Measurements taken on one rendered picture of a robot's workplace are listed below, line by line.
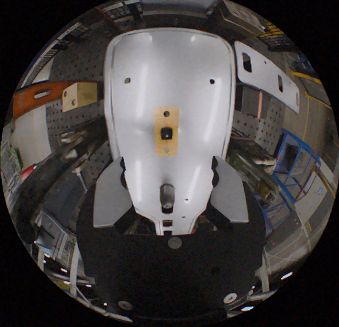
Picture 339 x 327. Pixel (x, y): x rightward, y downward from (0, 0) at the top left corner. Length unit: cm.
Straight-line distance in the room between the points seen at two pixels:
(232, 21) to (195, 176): 33
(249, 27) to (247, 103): 18
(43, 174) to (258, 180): 31
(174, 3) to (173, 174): 35
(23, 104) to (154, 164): 24
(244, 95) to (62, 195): 84
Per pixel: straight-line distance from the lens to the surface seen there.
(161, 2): 26
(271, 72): 31
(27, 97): 16
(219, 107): 20
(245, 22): 25
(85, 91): 17
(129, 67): 20
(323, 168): 780
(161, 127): 18
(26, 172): 25
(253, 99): 27
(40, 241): 75
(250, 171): 23
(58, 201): 72
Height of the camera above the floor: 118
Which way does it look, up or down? 59 degrees down
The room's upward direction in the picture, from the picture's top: 176 degrees clockwise
